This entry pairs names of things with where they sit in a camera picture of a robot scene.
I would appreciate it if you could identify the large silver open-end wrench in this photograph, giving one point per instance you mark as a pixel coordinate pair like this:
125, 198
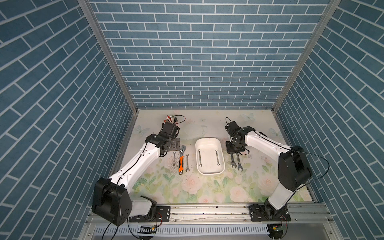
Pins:
240, 168

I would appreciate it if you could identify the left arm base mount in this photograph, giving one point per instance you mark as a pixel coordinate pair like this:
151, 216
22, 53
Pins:
157, 214

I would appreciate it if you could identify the orange handled adjustable wrench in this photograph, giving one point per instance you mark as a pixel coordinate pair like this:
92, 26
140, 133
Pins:
181, 160

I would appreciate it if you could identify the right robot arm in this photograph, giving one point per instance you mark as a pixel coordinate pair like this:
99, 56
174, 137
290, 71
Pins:
293, 166

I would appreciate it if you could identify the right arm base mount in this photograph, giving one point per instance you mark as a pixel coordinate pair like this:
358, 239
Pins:
262, 213

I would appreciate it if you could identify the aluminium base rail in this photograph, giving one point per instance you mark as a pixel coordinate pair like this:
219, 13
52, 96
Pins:
295, 213

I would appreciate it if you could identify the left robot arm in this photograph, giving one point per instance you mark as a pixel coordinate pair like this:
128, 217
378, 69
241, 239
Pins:
111, 198

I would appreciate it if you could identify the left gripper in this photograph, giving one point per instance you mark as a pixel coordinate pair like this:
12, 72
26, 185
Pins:
176, 144

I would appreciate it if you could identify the white storage box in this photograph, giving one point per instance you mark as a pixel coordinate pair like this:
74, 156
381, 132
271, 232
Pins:
209, 161

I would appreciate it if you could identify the pens in cup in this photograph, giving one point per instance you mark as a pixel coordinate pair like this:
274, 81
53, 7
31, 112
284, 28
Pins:
171, 119

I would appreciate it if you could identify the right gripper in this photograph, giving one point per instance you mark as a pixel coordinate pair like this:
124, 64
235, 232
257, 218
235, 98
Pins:
229, 151

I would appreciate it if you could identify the small silver wrench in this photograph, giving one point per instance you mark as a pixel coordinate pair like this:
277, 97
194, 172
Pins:
187, 163

